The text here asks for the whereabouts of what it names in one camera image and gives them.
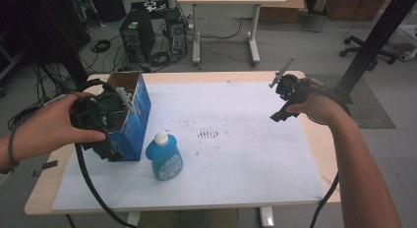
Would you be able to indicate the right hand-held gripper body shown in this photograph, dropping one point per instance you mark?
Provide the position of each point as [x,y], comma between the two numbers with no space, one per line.
[290,88]

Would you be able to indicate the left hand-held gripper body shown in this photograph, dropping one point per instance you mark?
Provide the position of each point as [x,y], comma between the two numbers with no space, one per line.
[98,111]

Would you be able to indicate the blue cardboard box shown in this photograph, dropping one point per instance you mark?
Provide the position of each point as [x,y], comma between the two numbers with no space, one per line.
[134,133]

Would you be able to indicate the blue dish soap bottle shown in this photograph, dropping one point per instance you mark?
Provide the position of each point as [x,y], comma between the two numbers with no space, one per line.
[165,159]

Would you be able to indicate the person's right hand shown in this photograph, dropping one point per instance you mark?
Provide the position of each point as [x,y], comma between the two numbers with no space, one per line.
[323,106]

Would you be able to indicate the person's left hand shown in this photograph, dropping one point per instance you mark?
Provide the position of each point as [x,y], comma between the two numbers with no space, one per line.
[49,129]

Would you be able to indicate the white table mat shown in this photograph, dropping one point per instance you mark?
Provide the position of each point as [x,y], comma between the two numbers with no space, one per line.
[236,169]

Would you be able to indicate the brown cardboard box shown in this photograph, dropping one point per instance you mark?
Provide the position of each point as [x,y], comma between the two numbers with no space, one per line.
[282,10]

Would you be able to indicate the grey floor mat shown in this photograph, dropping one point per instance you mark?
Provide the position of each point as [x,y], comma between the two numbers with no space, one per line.
[367,110]

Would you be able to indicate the black office chair base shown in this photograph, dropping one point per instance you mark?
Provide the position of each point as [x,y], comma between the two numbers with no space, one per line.
[360,49]

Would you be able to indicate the large black computer tower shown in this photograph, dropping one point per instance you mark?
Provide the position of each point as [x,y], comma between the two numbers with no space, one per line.
[136,36]

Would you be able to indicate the black metal stand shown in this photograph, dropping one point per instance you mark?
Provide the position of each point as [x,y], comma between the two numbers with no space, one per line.
[377,41]

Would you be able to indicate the brown wooden cabinet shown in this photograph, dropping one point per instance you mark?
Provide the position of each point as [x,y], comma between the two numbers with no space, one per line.
[357,5]

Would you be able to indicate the small black computer tower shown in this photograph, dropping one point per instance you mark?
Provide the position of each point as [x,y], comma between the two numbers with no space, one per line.
[177,38]

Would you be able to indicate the person's olive trousers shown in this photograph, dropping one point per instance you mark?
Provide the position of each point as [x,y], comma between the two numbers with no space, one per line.
[193,218]

